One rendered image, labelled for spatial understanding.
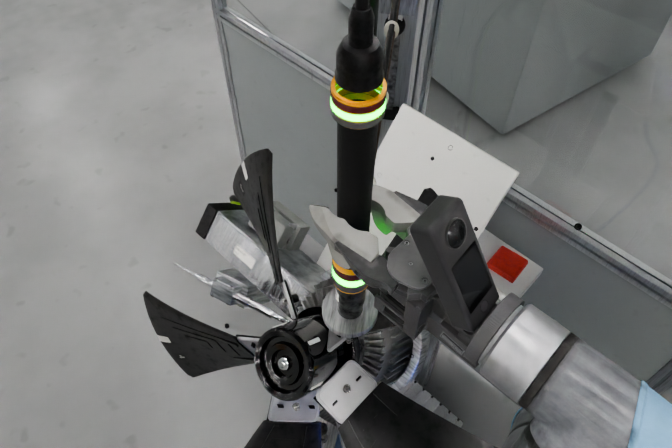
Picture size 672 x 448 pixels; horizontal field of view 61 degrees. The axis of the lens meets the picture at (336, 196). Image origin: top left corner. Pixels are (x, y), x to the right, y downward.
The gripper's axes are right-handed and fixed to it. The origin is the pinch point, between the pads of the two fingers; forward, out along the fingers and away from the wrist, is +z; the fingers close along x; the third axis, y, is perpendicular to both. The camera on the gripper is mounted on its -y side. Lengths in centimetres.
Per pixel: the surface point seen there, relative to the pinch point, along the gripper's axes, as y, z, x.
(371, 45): -19.7, -3.5, 0.0
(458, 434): 48, -20, 7
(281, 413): 55, 5, -9
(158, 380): 166, 80, -13
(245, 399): 166, 51, 5
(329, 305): 19.6, -0.5, -1.7
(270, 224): 31.7, 21.6, 6.8
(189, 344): 59, 28, -11
